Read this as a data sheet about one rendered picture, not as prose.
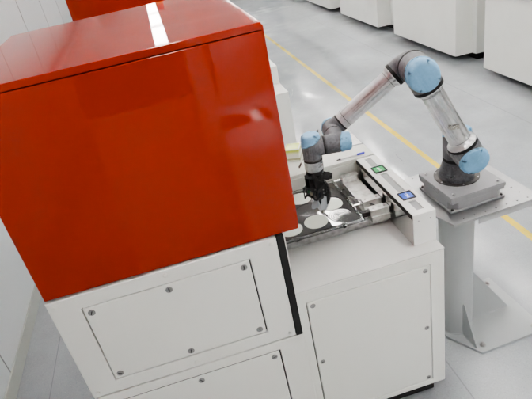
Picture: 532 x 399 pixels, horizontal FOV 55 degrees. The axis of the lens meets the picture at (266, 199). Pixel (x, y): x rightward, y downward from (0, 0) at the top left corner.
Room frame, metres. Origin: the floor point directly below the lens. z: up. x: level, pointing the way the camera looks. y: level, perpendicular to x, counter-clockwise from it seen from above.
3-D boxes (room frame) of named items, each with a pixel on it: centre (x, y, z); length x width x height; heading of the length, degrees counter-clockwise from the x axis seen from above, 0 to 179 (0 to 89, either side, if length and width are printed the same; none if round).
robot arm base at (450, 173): (1.88, -0.83, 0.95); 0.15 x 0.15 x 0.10
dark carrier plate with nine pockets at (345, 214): (1.86, -0.17, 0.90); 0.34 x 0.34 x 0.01; 8
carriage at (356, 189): (1.91, -0.43, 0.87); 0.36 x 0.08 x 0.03; 8
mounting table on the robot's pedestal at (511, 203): (1.89, -0.86, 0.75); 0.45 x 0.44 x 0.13; 100
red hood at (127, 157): (1.59, 0.34, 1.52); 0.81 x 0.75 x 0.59; 8
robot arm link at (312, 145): (1.79, -0.22, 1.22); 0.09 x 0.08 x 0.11; 87
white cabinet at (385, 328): (1.95, -0.26, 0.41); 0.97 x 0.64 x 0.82; 8
